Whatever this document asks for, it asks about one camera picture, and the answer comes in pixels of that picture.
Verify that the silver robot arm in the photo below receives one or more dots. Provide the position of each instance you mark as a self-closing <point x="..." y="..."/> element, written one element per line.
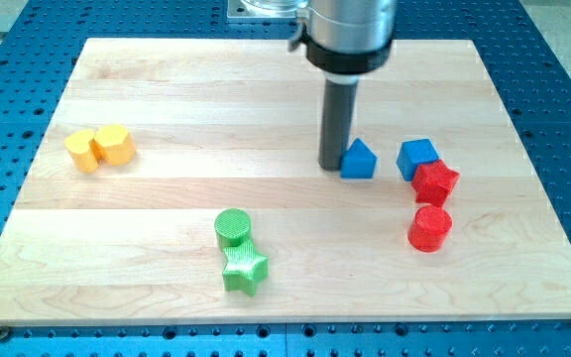
<point x="345" y="38"/>

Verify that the green star block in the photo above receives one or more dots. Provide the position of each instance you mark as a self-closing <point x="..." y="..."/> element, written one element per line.
<point x="245" y="268"/>

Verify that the red star block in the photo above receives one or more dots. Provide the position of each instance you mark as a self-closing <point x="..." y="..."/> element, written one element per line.
<point x="434" y="182"/>

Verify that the green cylinder block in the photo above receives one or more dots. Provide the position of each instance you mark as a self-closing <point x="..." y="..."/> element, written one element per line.
<point x="232" y="228"/>

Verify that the blue triangular prism block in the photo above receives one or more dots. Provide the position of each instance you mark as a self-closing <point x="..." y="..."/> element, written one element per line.
<point x="359" y="162"/>

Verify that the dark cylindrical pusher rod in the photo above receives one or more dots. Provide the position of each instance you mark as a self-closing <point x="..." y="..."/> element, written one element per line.
<point x="336" y="118"/>

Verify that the light wooden board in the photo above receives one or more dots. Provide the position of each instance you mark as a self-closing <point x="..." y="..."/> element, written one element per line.
<point x="221" y="124"/>

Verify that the blue cube block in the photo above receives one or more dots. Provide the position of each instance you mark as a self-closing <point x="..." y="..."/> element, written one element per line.
<point x="414" y="153"/>

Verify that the red cylinder block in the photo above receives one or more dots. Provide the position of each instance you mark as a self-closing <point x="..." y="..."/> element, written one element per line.
<point x="429" y="228"/>

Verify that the yellow hexagon block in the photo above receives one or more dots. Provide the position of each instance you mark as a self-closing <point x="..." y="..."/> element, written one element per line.
<point x="115" y="144"/>

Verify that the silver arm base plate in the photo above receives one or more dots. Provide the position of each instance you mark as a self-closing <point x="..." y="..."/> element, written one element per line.
<point x="239" y="10"/>

